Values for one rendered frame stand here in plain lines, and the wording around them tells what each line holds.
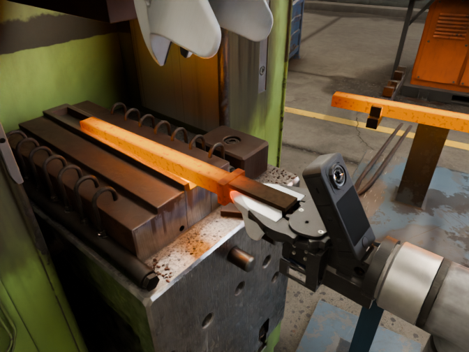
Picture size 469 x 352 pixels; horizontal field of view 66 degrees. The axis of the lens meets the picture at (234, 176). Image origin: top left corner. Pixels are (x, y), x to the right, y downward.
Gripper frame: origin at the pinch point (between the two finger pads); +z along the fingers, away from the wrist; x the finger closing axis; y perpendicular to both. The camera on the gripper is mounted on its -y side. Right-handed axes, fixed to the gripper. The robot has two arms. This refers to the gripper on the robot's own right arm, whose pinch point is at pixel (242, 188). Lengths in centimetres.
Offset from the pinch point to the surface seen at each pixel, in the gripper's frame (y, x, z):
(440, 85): 91, 343, 38
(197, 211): 8.1, -0.5, 8.8
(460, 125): 0.1, 38.7, -18.2
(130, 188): 2.5, -7.5, 15.3
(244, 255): 13.5, 0.8, 0.3
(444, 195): 26, 58, -18
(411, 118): 0.4, 37.3, -10.4
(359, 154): 103, 197, 51
